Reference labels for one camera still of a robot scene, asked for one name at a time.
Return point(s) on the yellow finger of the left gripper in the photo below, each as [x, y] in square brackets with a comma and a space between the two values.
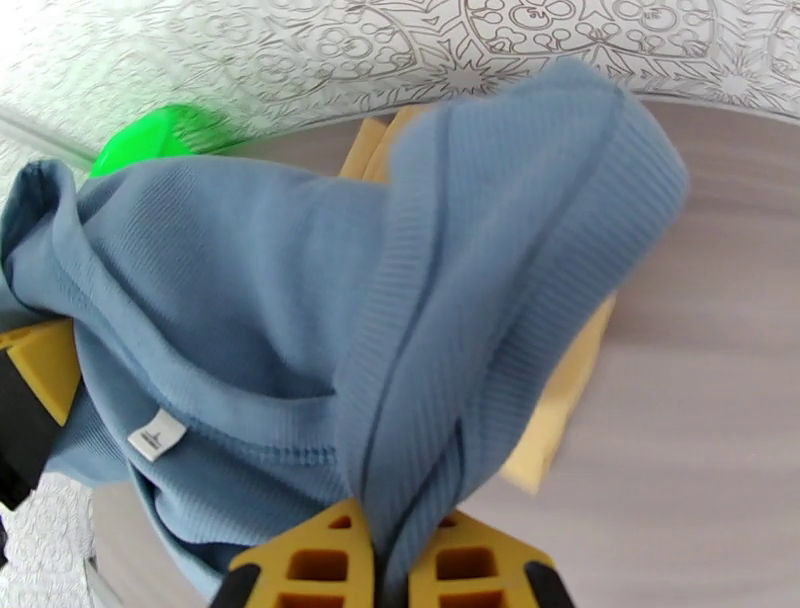
[37, 375]

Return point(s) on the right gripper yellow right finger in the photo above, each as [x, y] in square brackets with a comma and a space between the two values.
[519, 565]

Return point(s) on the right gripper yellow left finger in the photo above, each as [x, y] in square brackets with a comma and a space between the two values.
[275, 556]

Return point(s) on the tan yellow cloth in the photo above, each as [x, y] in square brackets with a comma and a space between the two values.
[562, 406]

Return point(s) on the blue grey shirt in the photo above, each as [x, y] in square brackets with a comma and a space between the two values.
[250, 281]

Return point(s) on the green plastic laundry basket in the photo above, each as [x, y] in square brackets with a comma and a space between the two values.
[144, 140]

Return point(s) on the aluminium frame post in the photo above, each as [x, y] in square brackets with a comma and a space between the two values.
[44, 134]

